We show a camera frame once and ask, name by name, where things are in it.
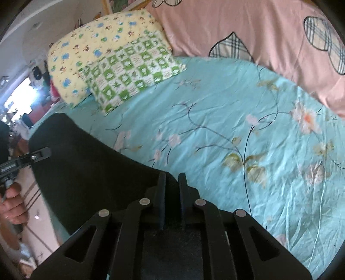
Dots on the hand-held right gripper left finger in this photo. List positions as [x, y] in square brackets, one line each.
[161, 200]

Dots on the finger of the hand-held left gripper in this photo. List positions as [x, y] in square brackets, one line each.
[35, 155]

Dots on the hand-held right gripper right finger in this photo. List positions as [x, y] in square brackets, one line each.
[183, 200]

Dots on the black pants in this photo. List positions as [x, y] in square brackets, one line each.
[89, 172]

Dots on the person's left hand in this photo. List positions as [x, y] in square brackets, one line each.
[13, 204]

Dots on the turquoise floral bed sheet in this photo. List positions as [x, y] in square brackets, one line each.
[221, 134]

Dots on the yellow animal print pillow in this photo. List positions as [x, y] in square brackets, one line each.
[80, 51]

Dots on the green checkered pillow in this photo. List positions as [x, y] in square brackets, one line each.
[129, 70]

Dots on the pink plaid heart quilt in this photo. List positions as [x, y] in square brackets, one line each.
[258, 37]

